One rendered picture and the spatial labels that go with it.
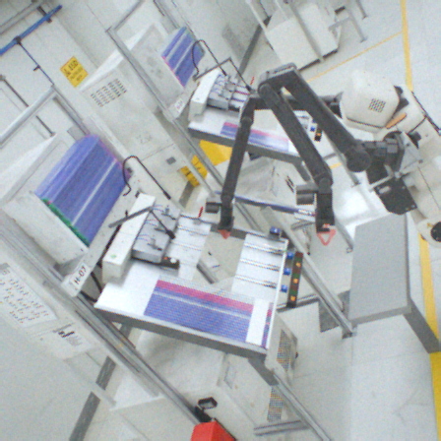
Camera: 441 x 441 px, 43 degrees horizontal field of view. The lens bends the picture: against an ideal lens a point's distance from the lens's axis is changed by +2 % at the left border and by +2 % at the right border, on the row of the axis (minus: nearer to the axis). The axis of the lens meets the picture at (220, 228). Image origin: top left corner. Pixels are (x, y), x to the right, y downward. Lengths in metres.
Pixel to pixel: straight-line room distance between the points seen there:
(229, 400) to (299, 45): 5.02
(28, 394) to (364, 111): 2.76
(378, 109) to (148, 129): 1.80
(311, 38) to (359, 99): 4.85
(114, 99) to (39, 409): 1.99
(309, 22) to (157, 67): 3.62
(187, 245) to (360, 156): 1.04
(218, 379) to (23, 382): 1.69
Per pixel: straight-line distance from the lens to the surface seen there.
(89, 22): 5.51
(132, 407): 2.79
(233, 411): 2.60
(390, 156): 1.89
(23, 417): 3.83
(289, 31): 6.81
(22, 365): 3.87
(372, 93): 1.96
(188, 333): 2.24
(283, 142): 3.42
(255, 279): 2.50
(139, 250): 2.45
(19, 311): 2.50
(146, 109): 3.39
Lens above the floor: 2.11
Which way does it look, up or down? 26 degrees down
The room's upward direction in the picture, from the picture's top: 38 degrees counter-clockwise
